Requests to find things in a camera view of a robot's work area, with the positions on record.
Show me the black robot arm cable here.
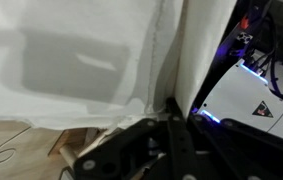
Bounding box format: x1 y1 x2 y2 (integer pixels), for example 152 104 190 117
247 13 283 111

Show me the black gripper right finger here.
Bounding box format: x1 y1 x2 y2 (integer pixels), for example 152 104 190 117
186 113 283 180

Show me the light wooden bed frame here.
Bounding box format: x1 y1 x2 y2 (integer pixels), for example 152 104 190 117
47 127 115 169

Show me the white stitched duvet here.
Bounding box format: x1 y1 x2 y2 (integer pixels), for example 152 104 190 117
0 0 238 131

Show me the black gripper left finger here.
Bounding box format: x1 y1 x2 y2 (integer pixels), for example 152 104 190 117
73 97 200 180

